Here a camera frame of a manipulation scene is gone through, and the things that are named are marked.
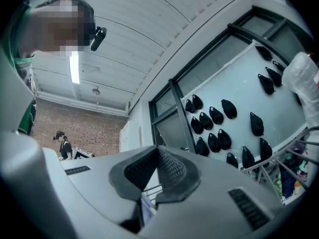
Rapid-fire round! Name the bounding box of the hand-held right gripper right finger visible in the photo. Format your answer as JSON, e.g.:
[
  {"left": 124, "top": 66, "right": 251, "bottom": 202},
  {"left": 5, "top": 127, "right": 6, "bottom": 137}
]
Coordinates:
[{"left": 144, "top": 144, "right": 286, "bottom": 239}]

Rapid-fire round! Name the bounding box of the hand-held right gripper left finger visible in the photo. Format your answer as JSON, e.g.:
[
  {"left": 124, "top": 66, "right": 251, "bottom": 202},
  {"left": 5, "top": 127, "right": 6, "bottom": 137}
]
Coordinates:
[{"left": 61, "top": 144, "right": 159, "bottom": 234}]

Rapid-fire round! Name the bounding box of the grey metal drying rack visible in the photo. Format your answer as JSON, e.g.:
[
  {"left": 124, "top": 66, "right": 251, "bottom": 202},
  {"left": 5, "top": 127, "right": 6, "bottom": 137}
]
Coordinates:
[{"left": 144, "top": 125, "right": 319, "bottom": 206}]

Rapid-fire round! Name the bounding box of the lavender clothes shirt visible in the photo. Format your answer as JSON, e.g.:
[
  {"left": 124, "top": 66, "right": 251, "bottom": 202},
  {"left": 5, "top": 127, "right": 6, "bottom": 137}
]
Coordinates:
[{"left": 141, "top": 195, "right": 156, "bottom": 226}]

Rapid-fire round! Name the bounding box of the white shelving desk unit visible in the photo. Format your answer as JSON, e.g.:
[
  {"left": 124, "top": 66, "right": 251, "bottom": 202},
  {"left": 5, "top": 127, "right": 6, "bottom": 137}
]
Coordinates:
[{"left": 119, "top": 119, "right": 143, "bottom": 153}]

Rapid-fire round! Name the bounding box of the group of black caps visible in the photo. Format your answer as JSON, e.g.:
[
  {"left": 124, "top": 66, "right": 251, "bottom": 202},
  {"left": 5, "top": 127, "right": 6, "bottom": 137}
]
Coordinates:
[{"left": 184, "top": 45, "right": 303, "bottom": 169}]

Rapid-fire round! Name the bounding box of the white cap display board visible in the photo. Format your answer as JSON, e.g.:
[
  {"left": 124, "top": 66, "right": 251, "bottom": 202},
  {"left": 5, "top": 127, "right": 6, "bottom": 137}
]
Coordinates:
[{"left": 180, "top": 42, "right": 310, "bottom": 170}]

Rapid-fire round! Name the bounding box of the ceiling light tube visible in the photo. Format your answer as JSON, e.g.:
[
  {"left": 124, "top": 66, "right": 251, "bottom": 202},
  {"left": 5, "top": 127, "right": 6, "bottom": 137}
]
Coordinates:
[{"left": 69, "top": 50, "right": 81, "bottom": 85}]

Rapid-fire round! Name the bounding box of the person's head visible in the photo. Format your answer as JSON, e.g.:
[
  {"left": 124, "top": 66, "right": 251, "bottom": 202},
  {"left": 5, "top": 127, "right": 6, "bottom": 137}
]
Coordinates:
[{"left": 18, "top": 0, "right": 97, "bottom": 59}]

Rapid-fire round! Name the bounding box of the black window frame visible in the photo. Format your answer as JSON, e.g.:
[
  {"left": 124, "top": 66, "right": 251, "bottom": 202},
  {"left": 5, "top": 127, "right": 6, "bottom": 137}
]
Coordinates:
[{"left": 149, "top": 5, "right": 316, "bottom": 154}]

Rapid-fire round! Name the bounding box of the black head-mounted camera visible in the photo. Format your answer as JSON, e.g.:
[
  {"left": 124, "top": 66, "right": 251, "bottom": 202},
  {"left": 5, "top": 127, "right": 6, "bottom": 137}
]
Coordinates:
[{"left": 89, "top": 26, "right": 108, "bottom": 52}]

